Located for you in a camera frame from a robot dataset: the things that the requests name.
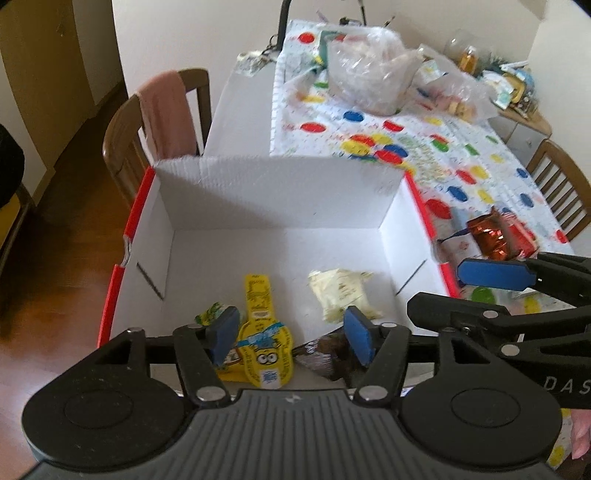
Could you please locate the black bag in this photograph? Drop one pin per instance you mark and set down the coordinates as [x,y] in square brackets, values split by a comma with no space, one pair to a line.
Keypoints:
[10,166]

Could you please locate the yellow cartoon snack packet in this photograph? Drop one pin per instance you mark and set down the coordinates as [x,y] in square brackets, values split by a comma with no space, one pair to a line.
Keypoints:
[265,355]

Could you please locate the wooden slat-back chair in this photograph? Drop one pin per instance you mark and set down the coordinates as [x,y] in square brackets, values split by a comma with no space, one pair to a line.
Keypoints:
[565,184]

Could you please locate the person's right hand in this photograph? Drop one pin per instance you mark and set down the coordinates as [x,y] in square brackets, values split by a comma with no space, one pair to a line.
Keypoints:
[582,436]

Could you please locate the silver desk lamp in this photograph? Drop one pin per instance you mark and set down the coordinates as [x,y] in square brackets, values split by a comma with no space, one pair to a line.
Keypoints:
[285,23]

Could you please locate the large clear plastic bag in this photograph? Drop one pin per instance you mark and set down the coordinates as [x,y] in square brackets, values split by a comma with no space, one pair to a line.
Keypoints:
[369,69]

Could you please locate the red cardboard box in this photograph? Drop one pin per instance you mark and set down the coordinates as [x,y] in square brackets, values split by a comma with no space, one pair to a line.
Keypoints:
[277,249]

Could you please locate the orange liquid bottle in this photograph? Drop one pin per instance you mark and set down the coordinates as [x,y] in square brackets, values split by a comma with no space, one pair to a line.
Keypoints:
[469,59]

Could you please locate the paint brush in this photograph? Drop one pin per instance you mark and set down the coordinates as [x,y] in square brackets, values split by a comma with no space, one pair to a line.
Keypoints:
[389,21]
[363,10]

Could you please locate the balloon print tablecloth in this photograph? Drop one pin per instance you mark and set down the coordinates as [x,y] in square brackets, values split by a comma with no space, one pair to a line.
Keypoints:
[461,152]

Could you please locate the cream snack packet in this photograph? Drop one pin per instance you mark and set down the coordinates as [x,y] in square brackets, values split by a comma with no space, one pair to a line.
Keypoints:
[344,293]

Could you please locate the clear plastic bag with buns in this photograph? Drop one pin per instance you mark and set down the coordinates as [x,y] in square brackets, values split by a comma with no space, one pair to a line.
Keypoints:
[457,92]

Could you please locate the brown chocolate packet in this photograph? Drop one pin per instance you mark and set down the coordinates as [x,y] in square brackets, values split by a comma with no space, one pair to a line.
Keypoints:
[323,353]

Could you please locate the glass jar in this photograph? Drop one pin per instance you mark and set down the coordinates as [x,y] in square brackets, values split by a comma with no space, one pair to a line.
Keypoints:
[455,41]

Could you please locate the pink cloth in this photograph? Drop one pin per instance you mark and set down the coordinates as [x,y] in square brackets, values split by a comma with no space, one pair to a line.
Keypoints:
[166,115]

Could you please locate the wooden cabinet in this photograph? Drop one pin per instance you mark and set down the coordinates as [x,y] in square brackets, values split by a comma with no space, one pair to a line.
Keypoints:
[521,129]

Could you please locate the shiny brown snack packet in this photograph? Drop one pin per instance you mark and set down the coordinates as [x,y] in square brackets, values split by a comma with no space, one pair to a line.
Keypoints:
[487,235]

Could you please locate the yellow furniture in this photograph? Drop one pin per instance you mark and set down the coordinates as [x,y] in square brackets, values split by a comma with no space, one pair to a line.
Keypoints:
[8,221]

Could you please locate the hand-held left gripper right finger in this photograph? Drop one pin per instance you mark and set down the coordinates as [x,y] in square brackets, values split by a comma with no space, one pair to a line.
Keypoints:
[360,337]

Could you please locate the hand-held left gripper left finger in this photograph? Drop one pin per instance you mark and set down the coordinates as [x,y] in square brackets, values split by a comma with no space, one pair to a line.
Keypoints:
[224,337]

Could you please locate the blue candy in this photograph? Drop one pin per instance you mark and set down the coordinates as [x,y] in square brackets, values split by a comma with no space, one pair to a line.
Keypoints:
[455,236]

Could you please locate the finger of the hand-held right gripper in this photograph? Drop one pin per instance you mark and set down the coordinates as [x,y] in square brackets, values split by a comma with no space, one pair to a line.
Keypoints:
[494,275]
[452,311]

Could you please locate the red snack packet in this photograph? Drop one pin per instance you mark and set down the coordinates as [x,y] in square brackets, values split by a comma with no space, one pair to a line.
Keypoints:
[524,240]

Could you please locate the wooden door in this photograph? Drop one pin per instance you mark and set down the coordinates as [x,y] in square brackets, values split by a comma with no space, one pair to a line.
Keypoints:
[51,60]

